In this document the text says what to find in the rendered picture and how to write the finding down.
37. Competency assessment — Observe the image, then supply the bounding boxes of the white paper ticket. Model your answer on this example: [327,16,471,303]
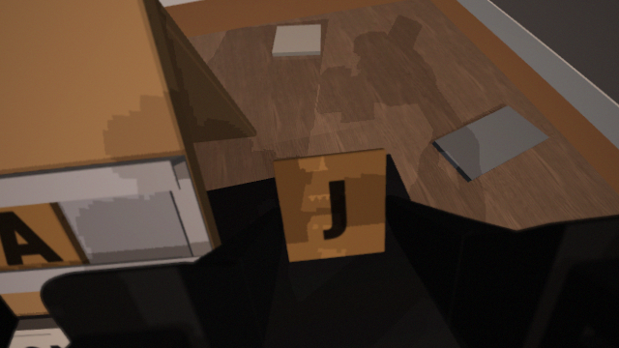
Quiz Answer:
[9,329,70,348]

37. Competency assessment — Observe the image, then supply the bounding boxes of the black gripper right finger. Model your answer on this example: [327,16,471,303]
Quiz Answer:
[385,195,619,348]

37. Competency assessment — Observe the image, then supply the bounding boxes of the tan wooden board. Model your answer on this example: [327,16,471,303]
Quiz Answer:
[0,0,256,331]

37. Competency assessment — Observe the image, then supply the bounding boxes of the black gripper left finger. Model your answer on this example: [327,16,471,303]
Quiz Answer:
[41,207,283,348]

